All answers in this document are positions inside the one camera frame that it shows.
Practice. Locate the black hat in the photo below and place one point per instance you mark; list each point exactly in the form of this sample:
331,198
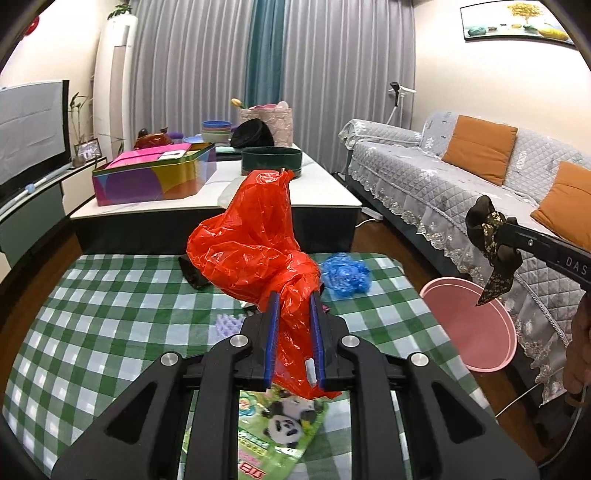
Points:
251,134

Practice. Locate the crumpled blue plastic cover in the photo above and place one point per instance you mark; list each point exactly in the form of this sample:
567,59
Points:
346,274

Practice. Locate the framed wall picture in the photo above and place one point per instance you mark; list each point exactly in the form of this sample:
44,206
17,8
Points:
508,23

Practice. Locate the red wall decoration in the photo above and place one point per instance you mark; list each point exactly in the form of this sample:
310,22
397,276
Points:
32,24

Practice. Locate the dark green round tin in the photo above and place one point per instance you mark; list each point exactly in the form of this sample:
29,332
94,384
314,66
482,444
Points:
270,161

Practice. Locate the television stand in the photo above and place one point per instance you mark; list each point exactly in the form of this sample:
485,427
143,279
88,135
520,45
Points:
27,226

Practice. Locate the grey sheer curtain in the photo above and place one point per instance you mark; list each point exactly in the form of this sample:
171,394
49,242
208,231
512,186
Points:
184,64
351,64

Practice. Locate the teal curtain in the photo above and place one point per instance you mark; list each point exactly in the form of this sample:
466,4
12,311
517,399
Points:
265,50

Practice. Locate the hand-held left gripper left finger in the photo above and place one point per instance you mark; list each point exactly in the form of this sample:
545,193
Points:
272,337

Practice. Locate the white rod with blue knob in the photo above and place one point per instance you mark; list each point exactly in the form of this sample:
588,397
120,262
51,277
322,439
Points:
30,188

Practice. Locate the bamboo plant in vase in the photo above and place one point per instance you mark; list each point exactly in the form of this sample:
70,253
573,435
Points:
78,138

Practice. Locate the yellow artificial flower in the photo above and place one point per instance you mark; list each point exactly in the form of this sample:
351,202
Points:
236,102

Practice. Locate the sofa with grey quilted cover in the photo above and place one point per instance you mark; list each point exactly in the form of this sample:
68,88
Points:
415,175

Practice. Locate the green panda print packet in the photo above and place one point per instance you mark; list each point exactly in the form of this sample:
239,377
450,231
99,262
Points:
277,429

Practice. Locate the mint green tray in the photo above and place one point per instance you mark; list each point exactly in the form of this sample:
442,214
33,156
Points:
228,150

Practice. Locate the green plastic bowl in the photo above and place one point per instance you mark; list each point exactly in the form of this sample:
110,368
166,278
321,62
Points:
217,137

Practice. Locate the green white checkered cloth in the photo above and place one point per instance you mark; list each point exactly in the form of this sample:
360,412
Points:
115,323

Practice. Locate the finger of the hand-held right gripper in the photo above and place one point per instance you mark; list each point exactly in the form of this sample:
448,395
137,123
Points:
531,240

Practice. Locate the white power strip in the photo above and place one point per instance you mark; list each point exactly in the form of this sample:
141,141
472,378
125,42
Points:
372,213

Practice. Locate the dark floral cloth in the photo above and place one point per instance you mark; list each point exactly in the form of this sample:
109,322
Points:
489,230

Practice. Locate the brown teapot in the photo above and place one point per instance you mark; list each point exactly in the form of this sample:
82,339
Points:
150,138

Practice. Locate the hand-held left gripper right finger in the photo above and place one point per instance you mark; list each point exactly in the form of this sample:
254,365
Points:
316,337

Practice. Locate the white floor lamp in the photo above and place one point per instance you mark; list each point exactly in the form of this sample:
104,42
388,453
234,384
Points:
396,99

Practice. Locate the television with grey cover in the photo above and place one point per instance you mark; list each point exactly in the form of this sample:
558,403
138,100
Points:
27,129

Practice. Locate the pink plastic basin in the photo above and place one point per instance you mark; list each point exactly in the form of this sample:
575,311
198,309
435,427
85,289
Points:
466,323

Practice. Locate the black plastic wrapper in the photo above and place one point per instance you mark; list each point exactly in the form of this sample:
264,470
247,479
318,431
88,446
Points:
196,274

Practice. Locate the colourful tin box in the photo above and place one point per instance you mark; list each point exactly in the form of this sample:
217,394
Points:
152,180

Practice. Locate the green potted plant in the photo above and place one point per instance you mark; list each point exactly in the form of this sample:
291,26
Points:
119,10

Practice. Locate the orange cushion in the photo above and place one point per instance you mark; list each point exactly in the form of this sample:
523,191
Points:
480,147
568,207

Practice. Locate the blue plastic bowl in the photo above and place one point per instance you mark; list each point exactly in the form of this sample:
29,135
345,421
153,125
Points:
217,125

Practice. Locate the purple foam fruit net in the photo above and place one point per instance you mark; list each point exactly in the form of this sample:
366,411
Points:
226,325

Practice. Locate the small photo frame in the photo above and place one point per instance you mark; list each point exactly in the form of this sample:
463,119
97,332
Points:
87,148

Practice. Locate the person's right hand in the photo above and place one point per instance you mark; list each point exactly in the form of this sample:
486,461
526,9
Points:
579,355

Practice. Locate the white top coffee table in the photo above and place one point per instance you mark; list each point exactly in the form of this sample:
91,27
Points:
184,230

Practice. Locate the light blue plastic basin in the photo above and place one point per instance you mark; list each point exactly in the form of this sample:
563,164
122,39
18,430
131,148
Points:
193,139

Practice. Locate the pink floral basket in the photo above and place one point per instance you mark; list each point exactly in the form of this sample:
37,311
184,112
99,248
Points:
279,124

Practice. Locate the red plastic bag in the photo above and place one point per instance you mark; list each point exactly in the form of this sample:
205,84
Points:
249,240

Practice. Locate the white tower air conditioner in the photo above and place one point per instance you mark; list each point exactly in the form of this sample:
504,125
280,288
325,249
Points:
115,83

